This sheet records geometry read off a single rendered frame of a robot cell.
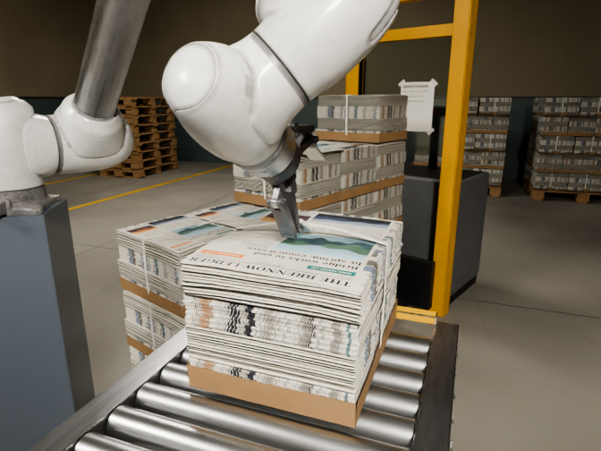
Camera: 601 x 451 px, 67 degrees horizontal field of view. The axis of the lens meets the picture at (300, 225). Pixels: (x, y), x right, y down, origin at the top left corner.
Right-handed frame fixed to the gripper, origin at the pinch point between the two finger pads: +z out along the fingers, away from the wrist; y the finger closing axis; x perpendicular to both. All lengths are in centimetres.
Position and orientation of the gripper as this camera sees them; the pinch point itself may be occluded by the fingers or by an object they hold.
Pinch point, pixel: (310, 191)
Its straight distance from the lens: 83.5
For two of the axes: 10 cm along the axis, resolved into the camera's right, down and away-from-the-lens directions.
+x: 9.3, 1.0, -3.4
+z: 3.2, 2.2, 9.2
